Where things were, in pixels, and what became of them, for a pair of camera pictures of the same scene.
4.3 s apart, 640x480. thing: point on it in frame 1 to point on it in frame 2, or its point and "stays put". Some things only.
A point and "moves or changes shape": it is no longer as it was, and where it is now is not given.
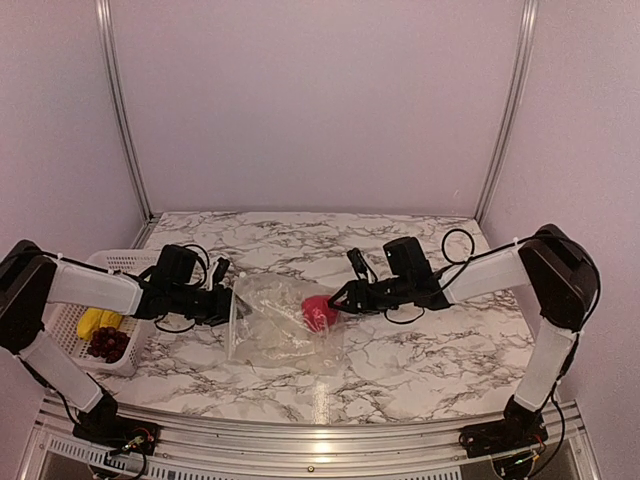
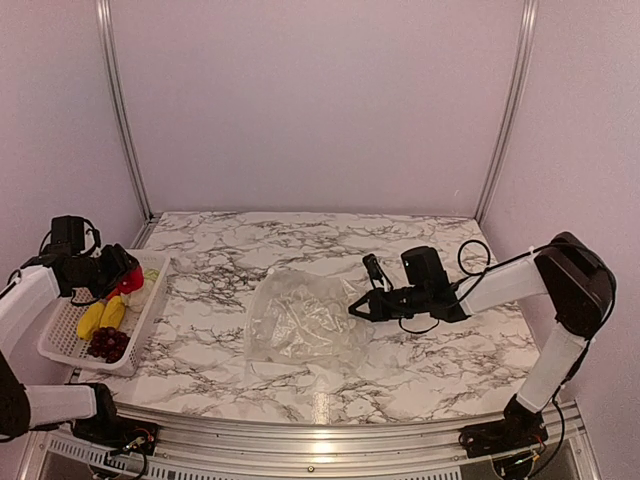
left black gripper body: x=214 y=311 to x=109 y=273
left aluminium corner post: x=104 y=17 stays put
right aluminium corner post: x=529 y=14 stays put
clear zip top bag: x=283 y=326 moves or changes shape
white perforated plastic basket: x=61 y=321 stays put
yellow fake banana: x=91 y=320 stays put
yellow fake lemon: x=110 y=319 stays put
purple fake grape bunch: x=108 y=343 stays put
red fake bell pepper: x=318 y=316 moves or changes shape
